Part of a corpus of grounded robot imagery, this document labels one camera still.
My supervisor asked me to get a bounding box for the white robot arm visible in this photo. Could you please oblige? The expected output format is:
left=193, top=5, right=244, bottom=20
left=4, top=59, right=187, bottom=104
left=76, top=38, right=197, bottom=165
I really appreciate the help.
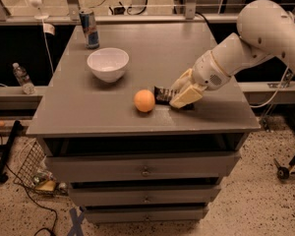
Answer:
left=169, top=0, right=295, bottom=108

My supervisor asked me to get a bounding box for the white bowl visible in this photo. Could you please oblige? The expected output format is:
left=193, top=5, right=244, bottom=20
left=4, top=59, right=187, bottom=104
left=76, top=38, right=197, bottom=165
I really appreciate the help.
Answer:
left=87, top=47, right=129, bottom=83

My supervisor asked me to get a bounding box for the grey drawer cabinet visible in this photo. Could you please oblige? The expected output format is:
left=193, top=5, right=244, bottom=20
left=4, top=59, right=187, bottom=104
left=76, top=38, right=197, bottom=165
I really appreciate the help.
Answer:
left=28, top=22, right=259, bottom=212

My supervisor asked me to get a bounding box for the wire basket with items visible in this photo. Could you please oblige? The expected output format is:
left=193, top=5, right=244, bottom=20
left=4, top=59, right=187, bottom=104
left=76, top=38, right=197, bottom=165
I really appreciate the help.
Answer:
left=14, top=141, right=68, bottom=196

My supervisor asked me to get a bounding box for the bottom grey drawer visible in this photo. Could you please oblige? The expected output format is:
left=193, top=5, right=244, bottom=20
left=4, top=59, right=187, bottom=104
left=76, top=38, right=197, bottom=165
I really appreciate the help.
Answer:
left=85, top=206, right=208, bottom=223

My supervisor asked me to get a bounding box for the black pole stand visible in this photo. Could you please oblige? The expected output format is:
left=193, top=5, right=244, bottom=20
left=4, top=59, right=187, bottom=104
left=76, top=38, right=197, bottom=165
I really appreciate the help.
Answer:
left=0, top=120, right=23, bottom=183

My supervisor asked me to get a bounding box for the red bull can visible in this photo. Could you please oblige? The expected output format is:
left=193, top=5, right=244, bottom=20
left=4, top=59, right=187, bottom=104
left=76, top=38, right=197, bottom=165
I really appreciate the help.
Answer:
left=79, top=9, right=99, bottom=49

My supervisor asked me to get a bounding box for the clear plastic water bottle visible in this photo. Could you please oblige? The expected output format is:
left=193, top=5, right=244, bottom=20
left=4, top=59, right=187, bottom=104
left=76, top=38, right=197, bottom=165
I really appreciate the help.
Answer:
left=13, top=63, right=35, bottom=94

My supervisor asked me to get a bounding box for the black wheeled cart leg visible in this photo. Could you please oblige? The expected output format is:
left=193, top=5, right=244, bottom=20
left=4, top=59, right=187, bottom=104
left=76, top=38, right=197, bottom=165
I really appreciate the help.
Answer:
left=273, top=154, right=295, bottom=180

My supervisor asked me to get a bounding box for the grey drawer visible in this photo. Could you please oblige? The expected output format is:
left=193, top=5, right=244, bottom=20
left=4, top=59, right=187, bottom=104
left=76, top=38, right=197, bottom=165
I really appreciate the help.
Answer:
left=45, top=151, right=240, bottom=183
left=69, top=185, right=220, bottom=207
left=85, top=206, right=208, bottom=223

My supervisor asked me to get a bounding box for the top grey drawer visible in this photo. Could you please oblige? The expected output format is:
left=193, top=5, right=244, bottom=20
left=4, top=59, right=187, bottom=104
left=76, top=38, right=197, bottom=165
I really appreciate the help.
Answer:
left=45, top=151, right=240, bottom=183

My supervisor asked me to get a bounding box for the black rxbar chocolate bar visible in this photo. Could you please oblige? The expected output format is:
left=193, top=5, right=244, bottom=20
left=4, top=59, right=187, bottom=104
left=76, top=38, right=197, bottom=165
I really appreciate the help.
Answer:
left=153, top=87, right=195, bottom=110

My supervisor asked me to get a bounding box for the blue tape cross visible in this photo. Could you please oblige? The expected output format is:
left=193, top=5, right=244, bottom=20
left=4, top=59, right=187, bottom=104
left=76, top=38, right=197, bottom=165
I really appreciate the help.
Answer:
left=67, top=208, right=85, bottom=236

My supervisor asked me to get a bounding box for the orange fruit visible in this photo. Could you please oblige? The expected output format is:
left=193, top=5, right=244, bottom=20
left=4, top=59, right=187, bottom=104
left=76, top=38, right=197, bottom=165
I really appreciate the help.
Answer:
left=134, top=89, right=155, bottom=112

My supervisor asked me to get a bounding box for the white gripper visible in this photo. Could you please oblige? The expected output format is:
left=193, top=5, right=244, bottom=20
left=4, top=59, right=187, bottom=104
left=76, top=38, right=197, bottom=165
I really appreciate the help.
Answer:
left=169, top=50, right=230, bottom=108

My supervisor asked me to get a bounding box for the white round lamp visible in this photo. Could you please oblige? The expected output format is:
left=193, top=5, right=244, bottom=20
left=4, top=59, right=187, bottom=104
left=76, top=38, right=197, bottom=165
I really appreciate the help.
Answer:
left=29, top=0, right=49, bottom=21

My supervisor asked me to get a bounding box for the black floor cable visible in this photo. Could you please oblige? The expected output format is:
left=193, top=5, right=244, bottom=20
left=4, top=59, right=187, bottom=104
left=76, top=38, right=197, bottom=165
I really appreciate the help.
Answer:
left=0, top=121, right=59, bottom=236

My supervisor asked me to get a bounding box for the middle grey drawer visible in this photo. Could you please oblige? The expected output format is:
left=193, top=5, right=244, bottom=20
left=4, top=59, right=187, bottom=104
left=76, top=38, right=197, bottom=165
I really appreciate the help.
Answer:
left=69, top=185, right=220, bottom=207

